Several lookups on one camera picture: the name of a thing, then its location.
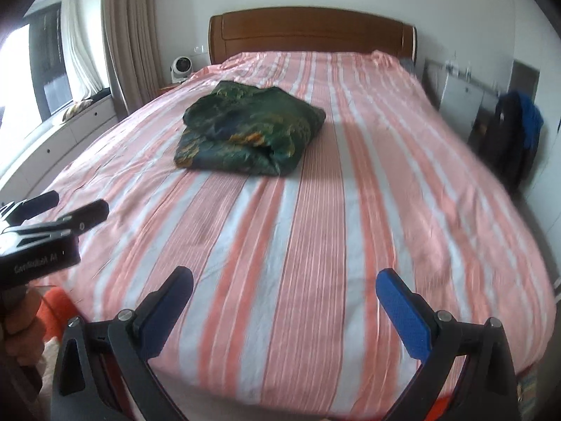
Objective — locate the blue cloth on chair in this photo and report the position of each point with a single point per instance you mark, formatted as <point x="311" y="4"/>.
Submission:
<point x="531" y="118"/>

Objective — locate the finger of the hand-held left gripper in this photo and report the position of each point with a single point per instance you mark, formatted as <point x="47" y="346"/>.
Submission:
<point x="83" y="215"/>
<point x="37" y="205"/>

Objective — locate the patterned cushion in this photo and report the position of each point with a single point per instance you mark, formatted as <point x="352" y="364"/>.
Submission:
<point x="78" y="109"/>

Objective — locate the white wardrobe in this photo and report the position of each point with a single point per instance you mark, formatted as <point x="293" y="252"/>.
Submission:
<point x="543" y="52"/>

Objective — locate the white window bench cabinet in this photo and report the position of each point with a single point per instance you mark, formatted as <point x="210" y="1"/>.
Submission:
<point x="65" y="140"/>

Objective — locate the window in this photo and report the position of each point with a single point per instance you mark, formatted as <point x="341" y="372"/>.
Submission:
<point x="44" y="65"/>

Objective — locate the wooden nightstand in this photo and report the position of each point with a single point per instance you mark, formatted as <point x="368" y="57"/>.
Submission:
<point x="166" y="89"/>

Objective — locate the wooden headboard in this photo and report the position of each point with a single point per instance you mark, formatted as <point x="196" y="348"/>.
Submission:
<point x="307" y="33"/>

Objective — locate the orange clothing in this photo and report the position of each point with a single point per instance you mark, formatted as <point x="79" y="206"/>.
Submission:
<point x="55" y="311"/>

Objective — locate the person's left hand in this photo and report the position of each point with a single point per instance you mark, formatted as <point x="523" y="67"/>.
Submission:
<point x="22" y="326"/>

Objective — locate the green patterned jacket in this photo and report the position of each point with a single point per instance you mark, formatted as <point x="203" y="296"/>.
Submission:
<point x="250" y="131"/>

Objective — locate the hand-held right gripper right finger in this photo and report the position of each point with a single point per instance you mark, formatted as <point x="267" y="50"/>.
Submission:
<point x="405" y="315"/>

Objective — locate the bed with pink striped sheet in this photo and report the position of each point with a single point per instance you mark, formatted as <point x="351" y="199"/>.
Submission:
<point x="333" y="210"/>

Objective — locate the beige curtain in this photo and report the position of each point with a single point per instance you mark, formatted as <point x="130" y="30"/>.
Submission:
<point x="131" y="39"/>

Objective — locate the white dresser with drawers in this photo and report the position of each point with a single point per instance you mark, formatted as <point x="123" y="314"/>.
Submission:
<point x="460" y="94"/>

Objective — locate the white sheer curtain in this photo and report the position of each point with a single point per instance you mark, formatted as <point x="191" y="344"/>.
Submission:
<point x="81" y="48"/>

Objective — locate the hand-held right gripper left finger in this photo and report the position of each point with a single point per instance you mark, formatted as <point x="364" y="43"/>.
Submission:
<point x="165" y="311"/>

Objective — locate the black jacket on chair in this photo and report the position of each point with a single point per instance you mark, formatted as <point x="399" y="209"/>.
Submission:
<point x="502" y="140"/>

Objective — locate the white round fan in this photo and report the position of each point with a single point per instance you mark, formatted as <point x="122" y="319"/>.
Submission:
<point x="180" y="69"/>

